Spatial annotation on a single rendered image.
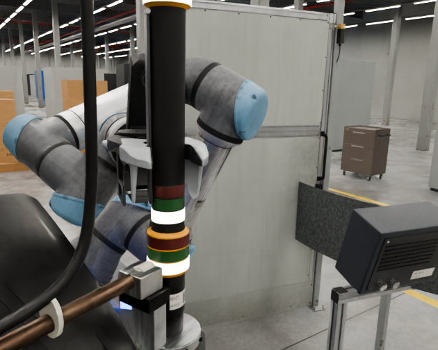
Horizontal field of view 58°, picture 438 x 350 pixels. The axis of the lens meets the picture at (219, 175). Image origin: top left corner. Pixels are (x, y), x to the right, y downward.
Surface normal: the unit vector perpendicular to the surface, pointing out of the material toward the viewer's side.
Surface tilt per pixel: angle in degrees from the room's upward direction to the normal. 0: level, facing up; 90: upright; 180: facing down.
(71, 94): 90
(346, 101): 90
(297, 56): 90
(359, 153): 90
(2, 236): 39
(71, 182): 65
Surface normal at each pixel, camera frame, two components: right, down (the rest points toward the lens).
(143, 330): -0.56, 0.17
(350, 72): 0.56, 0.19
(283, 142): 0.36, 0.22
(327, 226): -0.84, 0.10
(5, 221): 0.59, -0.72
